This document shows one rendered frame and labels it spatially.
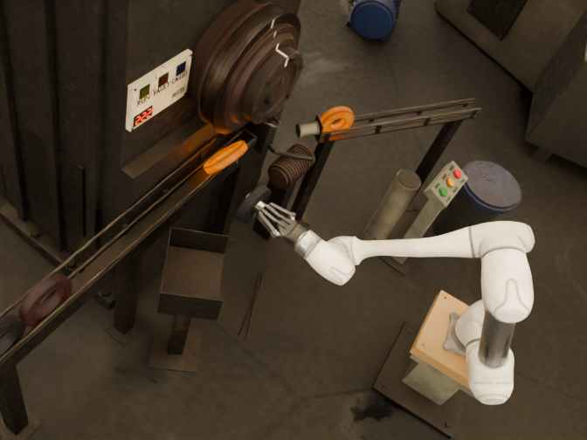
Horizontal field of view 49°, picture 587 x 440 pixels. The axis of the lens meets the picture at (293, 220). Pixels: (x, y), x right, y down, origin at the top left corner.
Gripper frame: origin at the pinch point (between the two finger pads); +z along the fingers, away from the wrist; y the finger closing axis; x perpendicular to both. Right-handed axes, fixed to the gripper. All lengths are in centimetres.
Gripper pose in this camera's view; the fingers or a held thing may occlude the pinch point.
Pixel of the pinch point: (254, 202)
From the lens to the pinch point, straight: 223.5
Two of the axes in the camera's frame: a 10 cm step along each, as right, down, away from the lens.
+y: 5.7, -5.7, 6.0
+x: 2.8, -5.4, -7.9
